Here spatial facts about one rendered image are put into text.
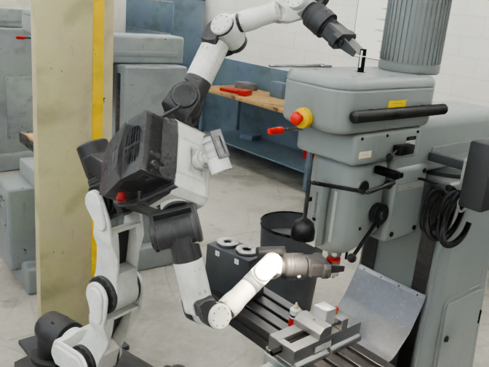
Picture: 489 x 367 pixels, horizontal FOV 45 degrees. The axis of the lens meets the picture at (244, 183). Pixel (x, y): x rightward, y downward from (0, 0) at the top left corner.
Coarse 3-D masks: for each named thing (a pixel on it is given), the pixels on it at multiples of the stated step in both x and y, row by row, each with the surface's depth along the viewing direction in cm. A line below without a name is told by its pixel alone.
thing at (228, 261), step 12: (216, 240) 242; (228, 240) 241; (216, 252) 236; (228, 252) 232; (240, 252) 230; (252, 252) 231; (216, 264) 237; (228, 264) 233; (240, 264) 229; (252, 264) 228; (216, 276) 238; (228, 276) 234; (240, 276) 230; (216, 288) 239; (228, 288) 235; (252, 300) 234
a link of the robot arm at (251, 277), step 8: (264, 256) 189; (272, 256) 190; (256, 264) 188; (264, 264) 188; (272, 264) 188; (280, 264) 189; (248, 272) 188; (256, 272) 186; (264, 272) 187; (272, 272) 187; (248, 280) 187; (256, 280) 186; (264, 280) 186; (256, 288) 187
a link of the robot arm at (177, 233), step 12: (180, 216) 173; (156, 228) 171; (168, 228) 171; (180, 228) 171; (192, 228) 171; (168, 240) 171; (180, 240) 172; (192, 240) 173; (180, 252) 172; (192, 252) 172
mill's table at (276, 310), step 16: (256, 304) 232; (272, 304) 233; (288, 304) 234; (240, 320) 227; (256, 320) 221; (272, 320) 222; (288, 320) 223; (256, 336) 219; (336, 352) 206; (352, 352) 206; (368, 352) 206
